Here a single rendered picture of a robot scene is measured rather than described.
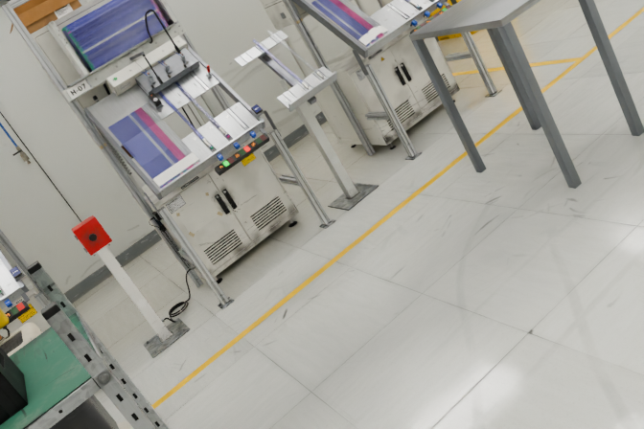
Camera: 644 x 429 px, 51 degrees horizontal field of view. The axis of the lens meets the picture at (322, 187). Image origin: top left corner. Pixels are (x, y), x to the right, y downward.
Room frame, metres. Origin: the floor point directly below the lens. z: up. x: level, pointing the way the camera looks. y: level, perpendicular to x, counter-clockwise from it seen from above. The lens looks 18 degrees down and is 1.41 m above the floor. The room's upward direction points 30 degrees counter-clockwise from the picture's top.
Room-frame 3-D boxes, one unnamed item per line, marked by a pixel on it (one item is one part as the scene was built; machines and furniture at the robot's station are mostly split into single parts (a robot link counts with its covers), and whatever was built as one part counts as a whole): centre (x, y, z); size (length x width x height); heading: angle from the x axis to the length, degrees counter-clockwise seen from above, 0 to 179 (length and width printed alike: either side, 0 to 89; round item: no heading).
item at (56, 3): (4.23, 0.74, 1.82); 0.68 x 0.30 x 0.20; 111
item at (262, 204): (4.08, 0.64, 0.31); 0.70 x 0.65 x 0.62; 111
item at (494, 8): (2.93, -1.04, 0.40); 0.70 x 0.45 x 0.80; 16
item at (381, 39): (4.43, -0.80, 0.65); 1.01 x 0.73 x 1.29; 21
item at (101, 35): (3.99, 0.54, 1.52); 0.51 x 0.13 x 0.27; 111
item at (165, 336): (3.40, 1.15, 0.39); 0.24 x 0.24 x 0.78; 21
